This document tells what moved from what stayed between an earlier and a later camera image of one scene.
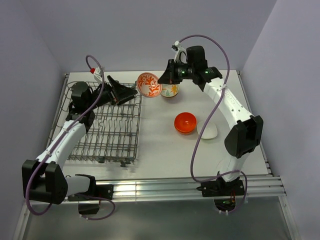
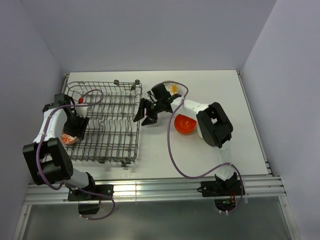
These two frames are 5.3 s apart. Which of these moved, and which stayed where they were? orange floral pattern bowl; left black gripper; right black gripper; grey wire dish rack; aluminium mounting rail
Moved: right black gripper; left black gripper; orange floral pattern bowl
Stayed: aluminium mounting rail; grey wire dish rack
